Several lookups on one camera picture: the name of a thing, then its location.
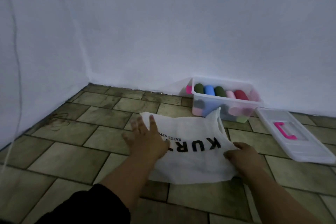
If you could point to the person's left hand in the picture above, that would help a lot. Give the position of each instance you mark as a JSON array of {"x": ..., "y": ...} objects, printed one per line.
[{"x": 147, "y": 145}]

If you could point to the person's right hand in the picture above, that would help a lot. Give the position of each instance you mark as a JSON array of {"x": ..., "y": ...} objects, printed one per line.
[{"x": 245, "y": 159}]

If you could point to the person's left little finger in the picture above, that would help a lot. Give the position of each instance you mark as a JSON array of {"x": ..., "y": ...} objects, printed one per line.
[{"x": 127, "y": 138}]

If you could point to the person's left middle finger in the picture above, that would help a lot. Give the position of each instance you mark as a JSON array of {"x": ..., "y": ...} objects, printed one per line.
[{"x": 142, "y": 125}]

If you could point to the person's left thumb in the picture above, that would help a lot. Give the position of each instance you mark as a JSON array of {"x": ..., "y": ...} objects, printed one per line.
[{"x": 165, "y": 145}]

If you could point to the person's right thumb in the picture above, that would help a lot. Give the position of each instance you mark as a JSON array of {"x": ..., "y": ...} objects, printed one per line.
[{"x": 230, "y": 155}]

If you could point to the white printed fabric bag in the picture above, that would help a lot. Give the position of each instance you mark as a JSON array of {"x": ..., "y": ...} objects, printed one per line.
[{"x": 194, "y": 158}]

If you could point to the person's left forearm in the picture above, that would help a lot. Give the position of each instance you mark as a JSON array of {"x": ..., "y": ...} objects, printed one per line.
[{"x": 128, "y": 179}]

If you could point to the person's right forearm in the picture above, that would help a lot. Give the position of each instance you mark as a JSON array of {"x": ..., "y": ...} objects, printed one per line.
[{"x": 278, "y": 200}]

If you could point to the clear plastic storage box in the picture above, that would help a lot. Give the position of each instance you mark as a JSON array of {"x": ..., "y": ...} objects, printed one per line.
[{"x": 223, "y": 111}]

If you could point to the pink box latch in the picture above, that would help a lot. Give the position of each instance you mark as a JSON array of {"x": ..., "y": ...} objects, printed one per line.
[{"x": 188, "y": 89}]

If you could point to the rolled coloured cloths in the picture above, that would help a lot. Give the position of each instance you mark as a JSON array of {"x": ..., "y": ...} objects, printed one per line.
[{"x": 214, "y": 92}]

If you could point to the clear plastic box lid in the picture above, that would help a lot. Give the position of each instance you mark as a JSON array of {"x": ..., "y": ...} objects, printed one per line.
[{"x": 301, "y": 137}]

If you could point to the black sleeve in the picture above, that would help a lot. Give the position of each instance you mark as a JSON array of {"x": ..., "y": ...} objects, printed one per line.
[{"x": 86, "y": 208}]

